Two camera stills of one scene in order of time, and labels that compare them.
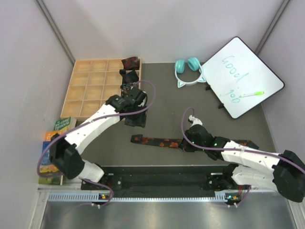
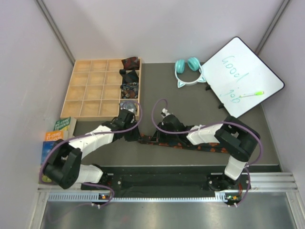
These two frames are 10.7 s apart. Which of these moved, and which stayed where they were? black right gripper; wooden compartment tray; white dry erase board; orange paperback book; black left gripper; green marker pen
Moved: black right gripper; black left gripper
Stayed: orange paperback book; wooden compartment tray; white dry erase board; green marker pen
